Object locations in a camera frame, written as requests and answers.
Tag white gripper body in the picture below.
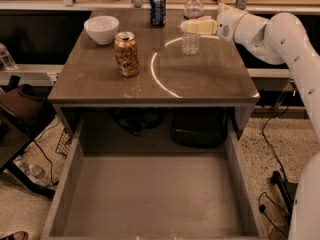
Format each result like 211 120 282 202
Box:
216 3 247 42

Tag clear plastic water bottle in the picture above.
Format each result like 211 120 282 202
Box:
182 0 204 55

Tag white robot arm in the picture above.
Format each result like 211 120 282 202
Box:
180 3 320 240

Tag clear bottle on left shelf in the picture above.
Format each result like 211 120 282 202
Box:
0 43 18 70

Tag grey open top drawer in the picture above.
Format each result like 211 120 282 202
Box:
41 113 268 240

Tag plastic bottle on floor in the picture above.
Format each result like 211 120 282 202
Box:
15 160 49 187

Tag blue soda can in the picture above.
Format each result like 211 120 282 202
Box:
150 0 166 27

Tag gold soda can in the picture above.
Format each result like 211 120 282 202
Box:
114 31 139 77

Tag white ceramic bowl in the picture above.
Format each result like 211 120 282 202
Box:
84 16 119 45

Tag black stand on right floor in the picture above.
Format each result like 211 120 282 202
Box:
271 171 298 214

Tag dark brown chair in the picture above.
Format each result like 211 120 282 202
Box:
0 76 56 199

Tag black cable on right floor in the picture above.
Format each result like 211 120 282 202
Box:
260 107 290 182

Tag black cable on floor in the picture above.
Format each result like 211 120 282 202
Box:
32 115 62 187
260 107 290 182

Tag black cables under cabinet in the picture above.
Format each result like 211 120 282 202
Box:
109 107 166 138

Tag black cable on left floor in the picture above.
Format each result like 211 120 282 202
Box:
32 115 62 187

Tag wire mesh basket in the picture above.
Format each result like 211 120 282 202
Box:
55 130 72 158

